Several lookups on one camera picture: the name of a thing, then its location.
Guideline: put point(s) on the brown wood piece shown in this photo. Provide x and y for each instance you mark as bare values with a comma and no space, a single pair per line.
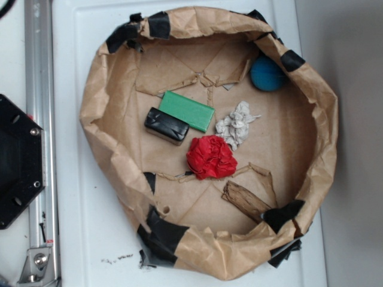
244,200

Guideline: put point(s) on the black taped block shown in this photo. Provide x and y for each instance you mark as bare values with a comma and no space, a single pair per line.
166,126

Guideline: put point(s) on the brown paper bin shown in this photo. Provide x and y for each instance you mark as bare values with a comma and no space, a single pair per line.
288,160

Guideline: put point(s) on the crumpled white paper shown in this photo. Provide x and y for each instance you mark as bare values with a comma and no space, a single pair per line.
234,128

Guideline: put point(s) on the crumpled red paper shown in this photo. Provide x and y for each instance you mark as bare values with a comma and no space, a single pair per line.
210,157

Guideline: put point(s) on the green rectangular block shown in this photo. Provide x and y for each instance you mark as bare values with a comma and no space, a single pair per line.
197,115

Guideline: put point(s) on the white tray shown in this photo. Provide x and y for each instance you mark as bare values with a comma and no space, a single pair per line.
98,246

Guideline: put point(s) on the blue ball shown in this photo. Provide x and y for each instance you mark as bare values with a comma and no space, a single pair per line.
266,75

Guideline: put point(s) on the metal corner bracket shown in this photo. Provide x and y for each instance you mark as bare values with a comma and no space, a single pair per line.
38,269

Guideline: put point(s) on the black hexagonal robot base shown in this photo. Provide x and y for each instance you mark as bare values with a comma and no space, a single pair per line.
21,161

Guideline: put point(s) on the aluminium extrusion rail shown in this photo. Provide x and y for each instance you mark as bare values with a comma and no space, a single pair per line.
43,211

